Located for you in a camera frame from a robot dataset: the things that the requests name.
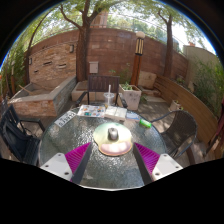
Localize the colourful open magazine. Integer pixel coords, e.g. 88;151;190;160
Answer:
76;104;107;119

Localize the white open book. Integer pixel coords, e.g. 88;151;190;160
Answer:
104;105;128;122

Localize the white square planter with plant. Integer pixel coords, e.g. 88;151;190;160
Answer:
118;83;143;111

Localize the stone raised garden bed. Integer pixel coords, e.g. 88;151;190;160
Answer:
8;75;78;118

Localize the white license plate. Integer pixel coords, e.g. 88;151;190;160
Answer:
54;110;78;128

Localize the grey wall utility box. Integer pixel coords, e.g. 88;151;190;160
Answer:
88;60;100;74

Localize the grey black computer mouse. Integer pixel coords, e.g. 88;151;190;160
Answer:
107;127;120;141

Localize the green tissue packet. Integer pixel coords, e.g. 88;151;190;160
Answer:
138;118;153;129

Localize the clear plastic cup with straw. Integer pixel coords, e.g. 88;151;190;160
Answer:
103;84;116;108

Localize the slim tree trunk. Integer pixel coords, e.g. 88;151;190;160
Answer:
156;9;174;79

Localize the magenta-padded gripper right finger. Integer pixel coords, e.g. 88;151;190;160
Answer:
132;142;184;186

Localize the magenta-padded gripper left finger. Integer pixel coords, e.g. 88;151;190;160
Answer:
39;142;94;185

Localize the small blue white booklet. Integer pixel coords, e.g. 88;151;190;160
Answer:
125;110;141;122

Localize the wooden garden lamp post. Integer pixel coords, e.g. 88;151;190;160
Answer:
130;30;146;86

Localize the curved wooden bench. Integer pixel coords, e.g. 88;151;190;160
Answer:
154;74;219;144

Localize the beige stone block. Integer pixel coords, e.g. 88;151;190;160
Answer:
138;70;158;90

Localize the dark wooden slatted chair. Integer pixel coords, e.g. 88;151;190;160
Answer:
75;74;129;108

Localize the large forked tree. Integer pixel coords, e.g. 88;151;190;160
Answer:
59;0;114;83

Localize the black metal chair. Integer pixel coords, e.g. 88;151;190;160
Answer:
0;104;46;166

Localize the dark wicker chair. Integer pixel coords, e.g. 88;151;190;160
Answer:
151;109;198;160

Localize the small white plant pot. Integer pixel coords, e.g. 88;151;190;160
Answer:
169;99;183;112

